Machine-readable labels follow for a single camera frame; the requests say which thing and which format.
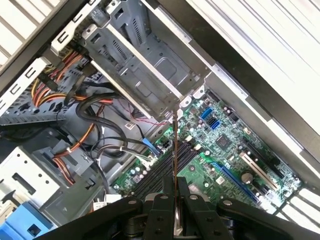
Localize white expansion slot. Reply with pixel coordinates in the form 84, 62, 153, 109
238, 152, 279, 191

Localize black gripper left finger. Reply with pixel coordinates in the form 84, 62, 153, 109
34, 176, 176, 240

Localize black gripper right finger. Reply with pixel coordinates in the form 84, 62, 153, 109
178, 177, 320, 240

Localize grey disk bay cage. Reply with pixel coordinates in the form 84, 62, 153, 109
82, 0, 213, 118

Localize orange red wire bundle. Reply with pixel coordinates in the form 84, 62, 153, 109
51, 104, 106, 186

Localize blue expansion slot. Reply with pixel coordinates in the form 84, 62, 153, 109
211, 161, 260, 204

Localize black expansion slot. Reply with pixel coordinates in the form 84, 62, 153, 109
238, 137, 287, 177

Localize blue drive latch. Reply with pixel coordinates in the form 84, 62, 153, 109
0, 201, 55, 240

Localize blue flat SATA cable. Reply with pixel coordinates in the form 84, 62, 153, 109
141, 136, 161, 161

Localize silver coin cell battery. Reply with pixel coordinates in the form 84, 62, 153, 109
241, 170, 254, 184

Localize grey optical drive cage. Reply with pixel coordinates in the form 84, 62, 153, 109
0, 124, 106, 240

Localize green motherboard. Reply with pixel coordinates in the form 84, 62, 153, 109
109, 84, 303, 221

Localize thick black cable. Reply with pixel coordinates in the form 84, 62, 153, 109
63, 91, 145, 145

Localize orange yellow power wires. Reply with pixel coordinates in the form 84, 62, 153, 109
29, 48, 115, 108

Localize white green purple wires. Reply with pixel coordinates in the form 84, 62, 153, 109
91, 142, 157, 166

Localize thin red black wire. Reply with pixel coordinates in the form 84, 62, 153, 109
117, 96, 169, 126

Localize RAM stick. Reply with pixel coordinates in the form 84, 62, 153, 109
172, 111, 181, 237

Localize black open PC case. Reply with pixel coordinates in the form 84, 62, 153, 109
0, 0, 320, 240

